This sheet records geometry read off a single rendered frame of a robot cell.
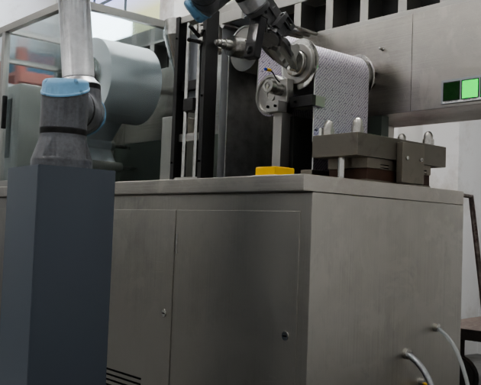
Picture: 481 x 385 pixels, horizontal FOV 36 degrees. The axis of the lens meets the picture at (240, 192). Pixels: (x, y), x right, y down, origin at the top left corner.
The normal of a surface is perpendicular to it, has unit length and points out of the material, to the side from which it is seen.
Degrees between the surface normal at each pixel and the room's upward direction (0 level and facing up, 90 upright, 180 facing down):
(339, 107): 90
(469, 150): 90
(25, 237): 90
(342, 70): 90
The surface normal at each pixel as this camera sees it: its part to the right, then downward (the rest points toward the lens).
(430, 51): -0.75, -0.06
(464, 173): 0.60, -0.02
